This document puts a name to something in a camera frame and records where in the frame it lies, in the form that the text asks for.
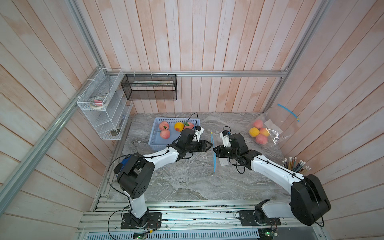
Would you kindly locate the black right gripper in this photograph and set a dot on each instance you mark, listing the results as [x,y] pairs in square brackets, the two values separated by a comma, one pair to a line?
[219,153]

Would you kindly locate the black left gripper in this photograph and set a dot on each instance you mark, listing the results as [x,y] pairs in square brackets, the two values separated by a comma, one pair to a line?
[203,145]

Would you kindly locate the clear zip-top bag with label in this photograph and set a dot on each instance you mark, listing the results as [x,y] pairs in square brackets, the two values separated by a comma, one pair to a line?
[223,161]

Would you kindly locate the yellow red peach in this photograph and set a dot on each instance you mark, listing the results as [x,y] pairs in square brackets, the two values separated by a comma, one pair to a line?
[253,132]

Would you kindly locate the pink peach with leaf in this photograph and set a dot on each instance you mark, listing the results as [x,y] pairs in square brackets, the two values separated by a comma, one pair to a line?
[165,134]

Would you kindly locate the large pink peach front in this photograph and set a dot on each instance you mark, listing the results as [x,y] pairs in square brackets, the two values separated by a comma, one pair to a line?
[258,124]

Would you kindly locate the orange peach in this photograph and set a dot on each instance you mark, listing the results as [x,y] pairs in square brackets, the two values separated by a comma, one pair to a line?
[265,132]

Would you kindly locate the clear zip-top bag blue zipper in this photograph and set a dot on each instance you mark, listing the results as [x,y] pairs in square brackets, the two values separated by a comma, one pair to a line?
[281,122]

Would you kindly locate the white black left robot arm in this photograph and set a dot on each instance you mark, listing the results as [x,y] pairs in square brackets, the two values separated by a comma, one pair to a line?
[135,171]

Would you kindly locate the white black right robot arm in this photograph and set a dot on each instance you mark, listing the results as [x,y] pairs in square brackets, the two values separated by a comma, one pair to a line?
[308,203]

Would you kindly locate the yellow mango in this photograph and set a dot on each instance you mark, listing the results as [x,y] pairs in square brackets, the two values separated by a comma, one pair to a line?
[179,126]

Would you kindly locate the light blue plastic basket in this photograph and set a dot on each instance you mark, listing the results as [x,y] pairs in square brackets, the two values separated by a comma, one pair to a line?
[156,142]

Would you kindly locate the bundle of coloured pencils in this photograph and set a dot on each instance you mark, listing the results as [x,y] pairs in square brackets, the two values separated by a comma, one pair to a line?
[295,165]

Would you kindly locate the blue object beside table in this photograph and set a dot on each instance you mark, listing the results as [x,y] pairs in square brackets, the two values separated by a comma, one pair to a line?
[121,165]

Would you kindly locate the tape roll on shelf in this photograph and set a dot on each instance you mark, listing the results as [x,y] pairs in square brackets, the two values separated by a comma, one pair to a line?
[99,102]

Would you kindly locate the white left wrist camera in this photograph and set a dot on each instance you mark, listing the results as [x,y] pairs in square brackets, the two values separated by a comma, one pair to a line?
[198,132]

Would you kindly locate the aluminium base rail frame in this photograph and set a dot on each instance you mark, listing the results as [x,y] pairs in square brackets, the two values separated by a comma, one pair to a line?
[178,217]

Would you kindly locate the black mesh wall basket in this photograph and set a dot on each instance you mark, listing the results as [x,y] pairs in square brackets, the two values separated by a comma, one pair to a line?
[150,87]

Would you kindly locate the white wire mesh shelf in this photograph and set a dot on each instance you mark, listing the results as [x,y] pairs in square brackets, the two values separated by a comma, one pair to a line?
[110,122]

